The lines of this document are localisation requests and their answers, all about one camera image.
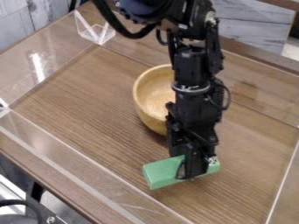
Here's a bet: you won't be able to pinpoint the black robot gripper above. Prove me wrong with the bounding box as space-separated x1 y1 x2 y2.
166 79 231 179

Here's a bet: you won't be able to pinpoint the green rectangular block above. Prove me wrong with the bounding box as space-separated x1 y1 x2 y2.
142 154 222 191

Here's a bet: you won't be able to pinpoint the brown wooden bowl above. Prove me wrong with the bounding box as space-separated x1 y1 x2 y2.
132 64 175 136

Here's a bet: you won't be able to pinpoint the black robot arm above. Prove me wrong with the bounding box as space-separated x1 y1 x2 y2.
92 0 231 180

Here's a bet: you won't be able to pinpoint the clear acrylic tray walls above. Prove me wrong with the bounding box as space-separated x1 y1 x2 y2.
0 15 299 224

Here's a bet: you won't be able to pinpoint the black table leg frame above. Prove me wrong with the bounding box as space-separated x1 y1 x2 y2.
25 182 68 224

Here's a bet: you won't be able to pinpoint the clear acrylic corner bracket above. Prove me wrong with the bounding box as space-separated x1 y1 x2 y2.
73 10 116 46

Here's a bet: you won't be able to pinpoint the black cable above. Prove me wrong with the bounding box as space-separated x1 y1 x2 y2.
0 199 40 224

